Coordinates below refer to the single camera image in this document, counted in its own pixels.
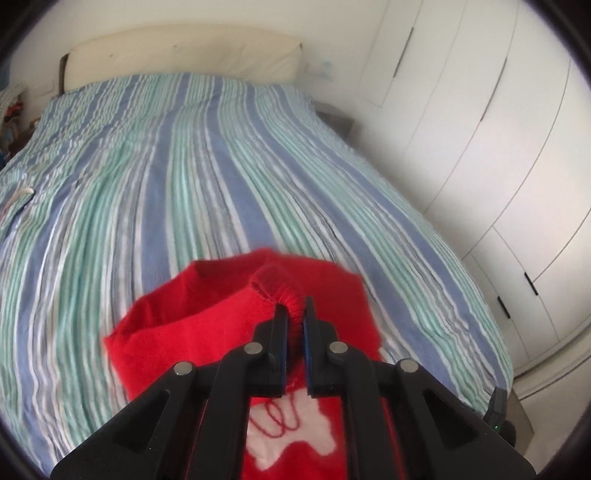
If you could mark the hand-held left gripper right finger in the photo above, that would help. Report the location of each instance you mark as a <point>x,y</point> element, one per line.
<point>310,360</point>

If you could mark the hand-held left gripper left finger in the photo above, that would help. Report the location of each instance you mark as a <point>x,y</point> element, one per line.
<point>277,355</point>

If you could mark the red knitted sweater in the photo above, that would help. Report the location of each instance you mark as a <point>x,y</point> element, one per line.
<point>184,323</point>

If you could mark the pile of clothes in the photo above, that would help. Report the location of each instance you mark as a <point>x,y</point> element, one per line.
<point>11,115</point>

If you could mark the striped bed cover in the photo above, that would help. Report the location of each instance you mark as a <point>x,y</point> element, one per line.
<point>184,184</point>

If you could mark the dark wooden nightstand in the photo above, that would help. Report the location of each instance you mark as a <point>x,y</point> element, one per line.
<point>337,121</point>

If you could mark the white wardrobe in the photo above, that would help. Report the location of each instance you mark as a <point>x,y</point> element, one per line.
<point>461,115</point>

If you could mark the small white object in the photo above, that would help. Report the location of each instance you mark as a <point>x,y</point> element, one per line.
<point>21,196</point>

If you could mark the cream padded headboard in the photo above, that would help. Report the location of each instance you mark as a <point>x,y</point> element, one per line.
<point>184,55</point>

